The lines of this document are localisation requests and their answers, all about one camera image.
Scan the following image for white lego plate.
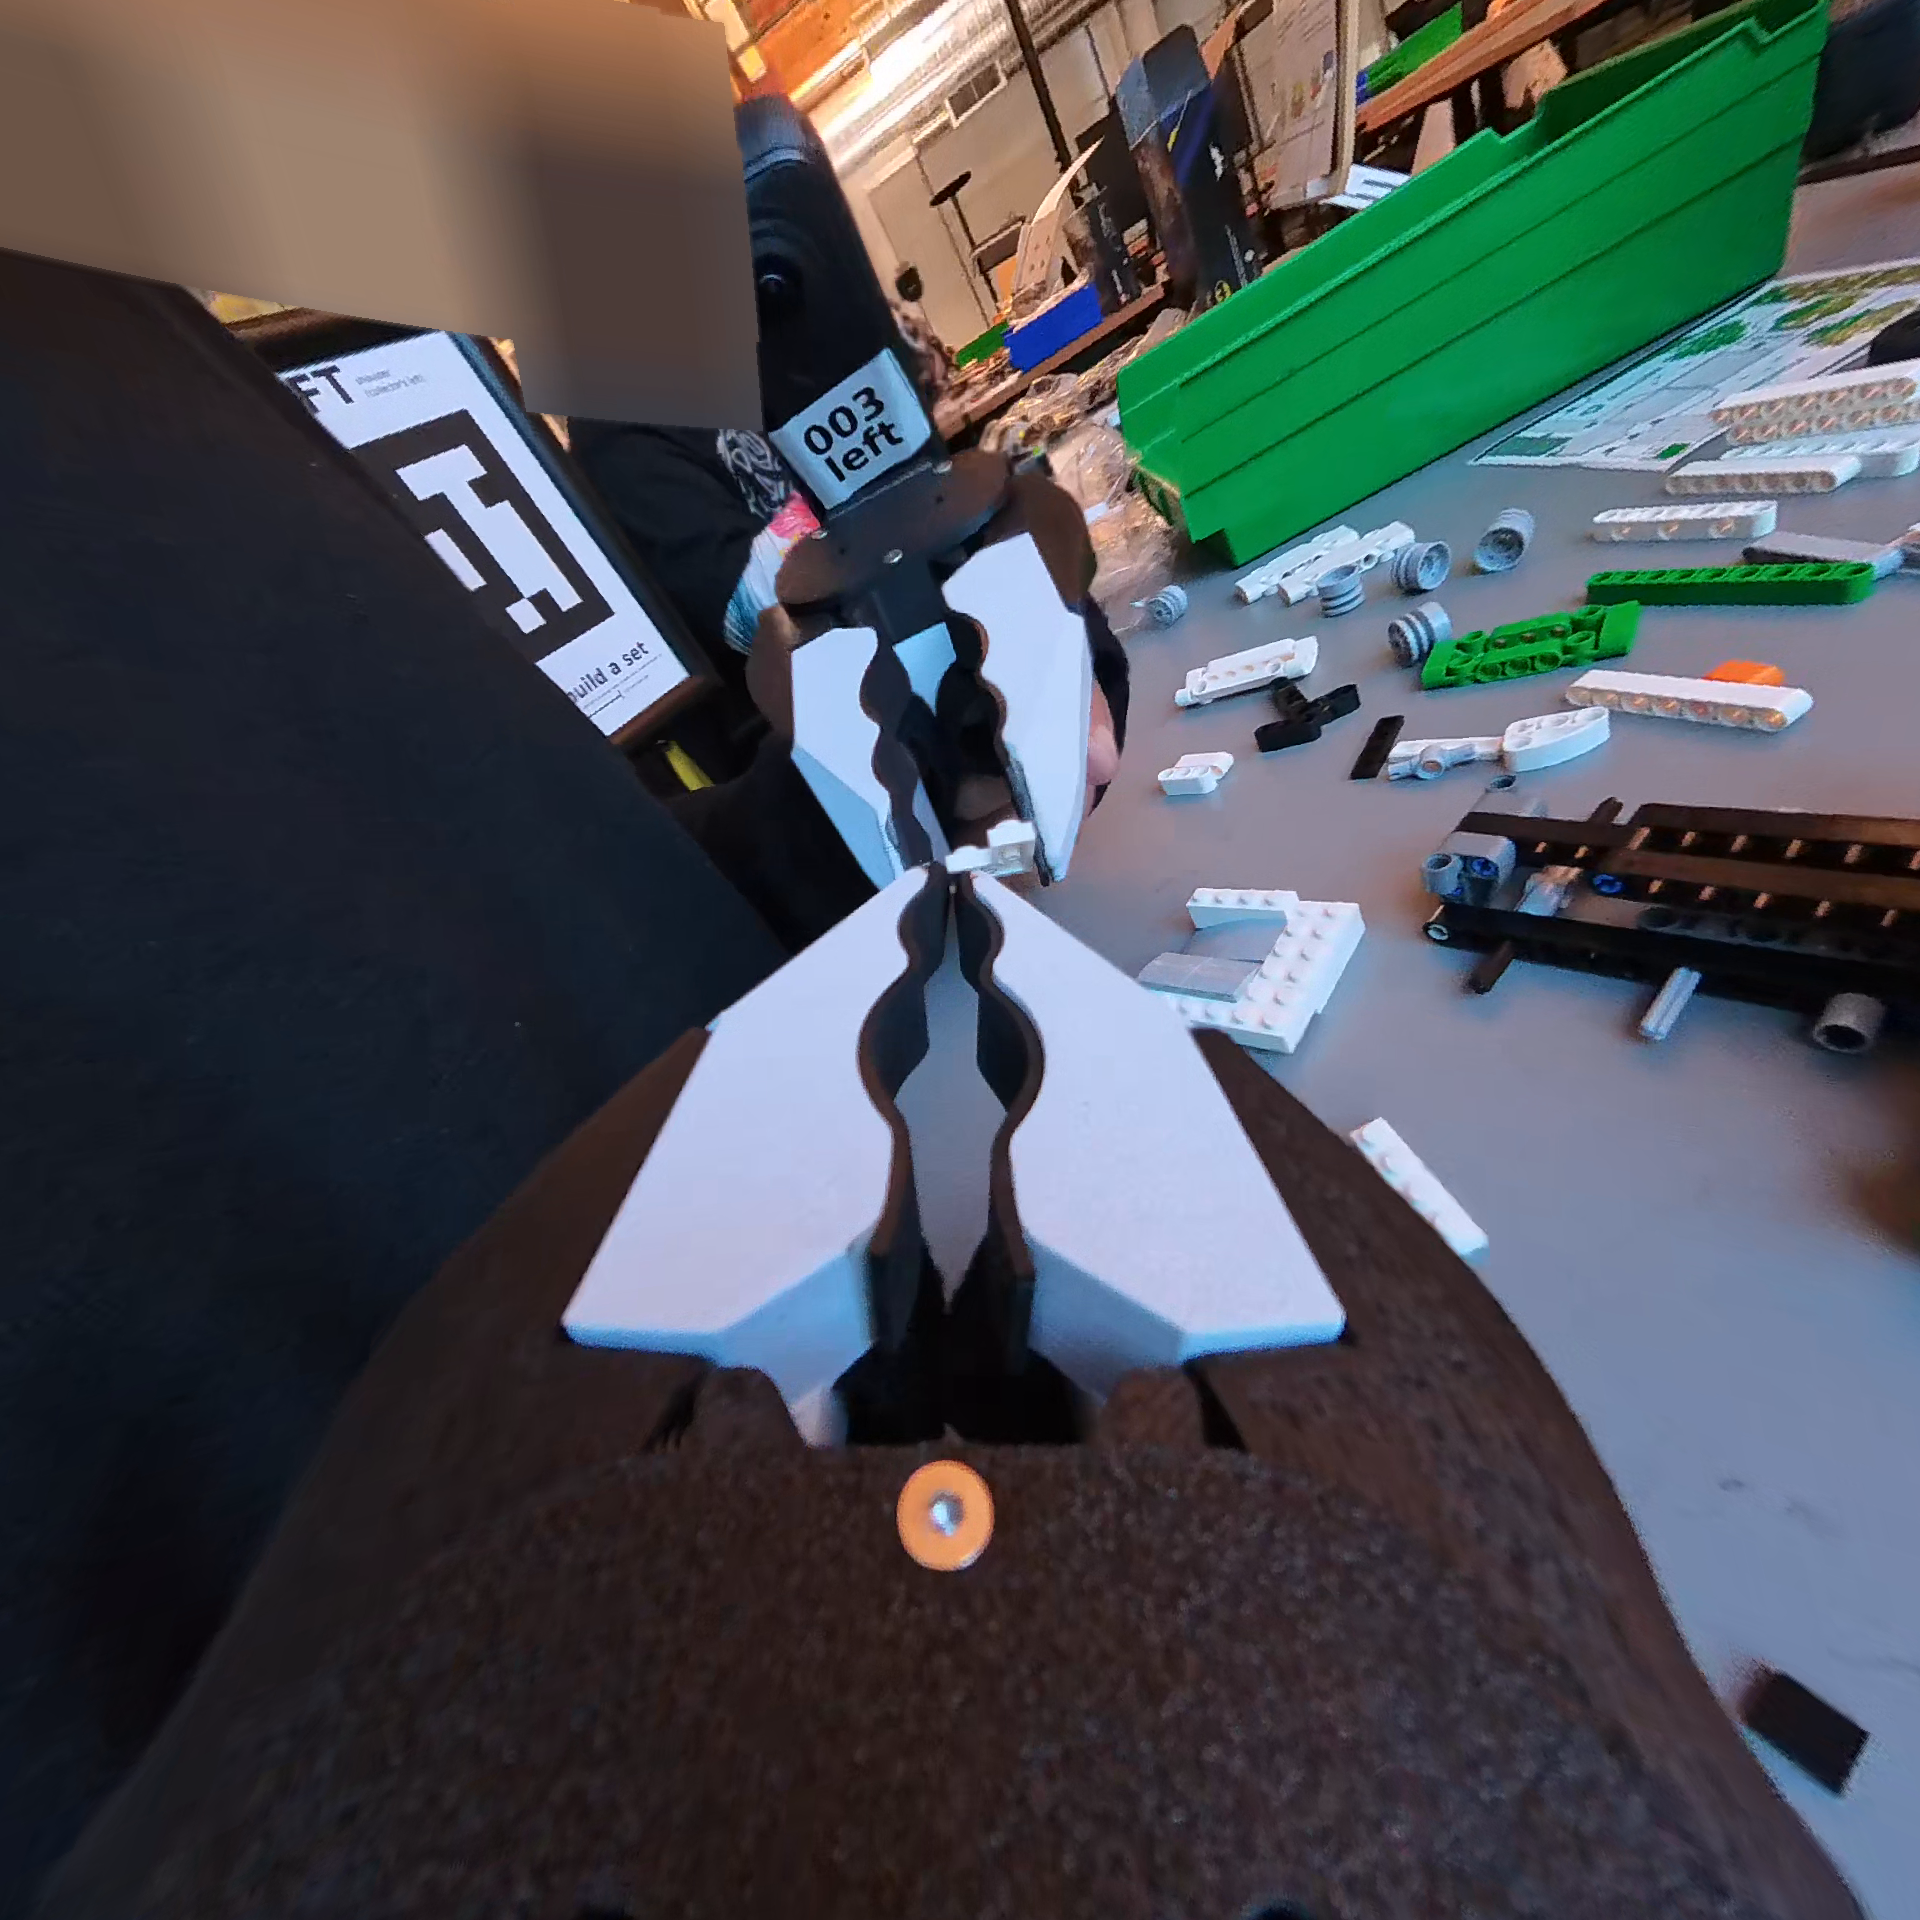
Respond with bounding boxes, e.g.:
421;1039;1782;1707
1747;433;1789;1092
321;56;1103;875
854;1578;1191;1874
1346;1115;1490;1259

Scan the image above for blue plastic bin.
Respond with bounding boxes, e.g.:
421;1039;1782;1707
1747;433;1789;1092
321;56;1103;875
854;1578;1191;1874
1002;284;1107;371

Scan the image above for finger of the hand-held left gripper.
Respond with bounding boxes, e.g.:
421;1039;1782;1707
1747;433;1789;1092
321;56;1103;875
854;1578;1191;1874
926;532;1098;888
789;624;941;889

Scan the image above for white lego beam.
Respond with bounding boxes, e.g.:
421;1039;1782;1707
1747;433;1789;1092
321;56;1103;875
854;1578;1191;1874
1566;667;1813;734
1590;497;1782;546
1661;449;1866;497
1724;432;1920;479
1710;356;1920;448

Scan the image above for partly built lego vehicle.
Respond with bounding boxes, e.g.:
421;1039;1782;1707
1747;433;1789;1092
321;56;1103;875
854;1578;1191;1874
1422;797;1920;1056

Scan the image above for black lego beam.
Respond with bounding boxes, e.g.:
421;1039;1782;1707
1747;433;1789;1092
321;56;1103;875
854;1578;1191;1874
1254;679;1362;756

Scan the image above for nested green plastic bins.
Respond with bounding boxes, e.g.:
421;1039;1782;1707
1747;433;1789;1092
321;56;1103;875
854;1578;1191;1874
1114;0;1835;568

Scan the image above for white lego panel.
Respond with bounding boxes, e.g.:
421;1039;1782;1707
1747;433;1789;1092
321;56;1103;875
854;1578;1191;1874
1232;528;1359;606
1171;635;1323;710
1301;517;1422;584

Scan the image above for person's black clothing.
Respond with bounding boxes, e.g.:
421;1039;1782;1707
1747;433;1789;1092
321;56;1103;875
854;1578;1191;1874
0;245;789;1920

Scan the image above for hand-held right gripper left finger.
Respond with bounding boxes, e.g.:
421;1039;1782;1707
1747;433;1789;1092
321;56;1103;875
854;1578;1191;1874
558;866;958;1449

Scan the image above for black cardboard box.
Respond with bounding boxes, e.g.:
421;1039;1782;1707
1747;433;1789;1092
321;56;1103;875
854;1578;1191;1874
1112;25;1265;310

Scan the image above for white u-shaped lego plate assembly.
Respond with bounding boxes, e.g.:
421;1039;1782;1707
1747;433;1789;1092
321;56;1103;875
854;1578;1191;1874
1136;883;1367;1056

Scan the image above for white rounded lego piece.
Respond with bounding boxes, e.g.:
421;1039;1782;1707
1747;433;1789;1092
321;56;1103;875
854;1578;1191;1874
1499;703;1613;776

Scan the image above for clear plastic bags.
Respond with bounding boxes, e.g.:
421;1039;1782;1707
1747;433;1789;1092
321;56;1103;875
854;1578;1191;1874
971;401;1187;594

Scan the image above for green lego block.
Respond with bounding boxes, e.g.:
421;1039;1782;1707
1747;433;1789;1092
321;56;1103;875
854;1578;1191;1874
1418;602;1644;693

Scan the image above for small black lego tile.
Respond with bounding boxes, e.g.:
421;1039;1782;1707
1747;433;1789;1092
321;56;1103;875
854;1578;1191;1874
1739;1665;1871;1798

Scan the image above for dark grey lego beam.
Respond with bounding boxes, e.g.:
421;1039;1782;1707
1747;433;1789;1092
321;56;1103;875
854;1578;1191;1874
1739;529;1909;574

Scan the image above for green lego beam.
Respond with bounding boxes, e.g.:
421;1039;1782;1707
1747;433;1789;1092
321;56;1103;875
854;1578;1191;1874
1584;557;1879;608

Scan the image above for lego instruction booklet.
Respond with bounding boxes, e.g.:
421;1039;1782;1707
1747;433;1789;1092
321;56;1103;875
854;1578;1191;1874
1473;257;1920;469

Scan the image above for dark patterned cloth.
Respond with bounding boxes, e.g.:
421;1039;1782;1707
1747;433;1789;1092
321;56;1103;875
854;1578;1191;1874
570;416;823;678

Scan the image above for black-framed tag sign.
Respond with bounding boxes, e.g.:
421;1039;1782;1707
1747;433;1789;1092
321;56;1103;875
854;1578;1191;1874
223;305;726;747

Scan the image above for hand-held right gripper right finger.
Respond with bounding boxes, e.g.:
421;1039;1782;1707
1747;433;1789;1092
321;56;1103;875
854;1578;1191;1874
954;866;1349;1403

